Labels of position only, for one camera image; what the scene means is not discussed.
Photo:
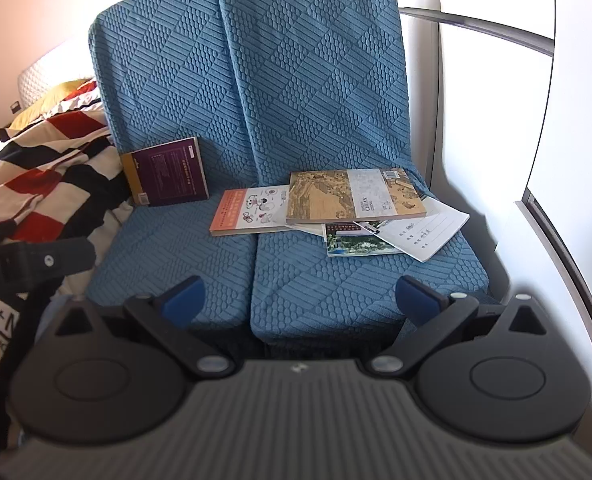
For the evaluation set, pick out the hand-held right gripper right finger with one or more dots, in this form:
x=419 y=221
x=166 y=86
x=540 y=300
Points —
x=418 y=300

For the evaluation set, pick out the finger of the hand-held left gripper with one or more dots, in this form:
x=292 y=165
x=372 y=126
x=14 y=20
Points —
x=50 y=260

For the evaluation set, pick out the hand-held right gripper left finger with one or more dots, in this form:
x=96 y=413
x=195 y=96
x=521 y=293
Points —
x=183 y=300

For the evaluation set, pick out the orange and white book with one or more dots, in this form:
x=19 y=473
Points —
x=251 y=210

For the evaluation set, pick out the purple book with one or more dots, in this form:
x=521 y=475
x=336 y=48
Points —
x=170 y=175

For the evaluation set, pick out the painting cover book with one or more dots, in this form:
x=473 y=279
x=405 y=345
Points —
x=336 y=195

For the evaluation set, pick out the striped blanket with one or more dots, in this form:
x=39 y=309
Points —
x=35 y=170

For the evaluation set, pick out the mustard yellow pillow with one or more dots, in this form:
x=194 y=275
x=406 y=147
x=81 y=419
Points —
x=68 y=89

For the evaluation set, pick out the white padded headboard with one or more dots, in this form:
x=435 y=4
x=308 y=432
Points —
x=50 y=67

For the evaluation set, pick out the blue textured sofa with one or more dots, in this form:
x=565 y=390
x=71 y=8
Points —
x=286 y=85

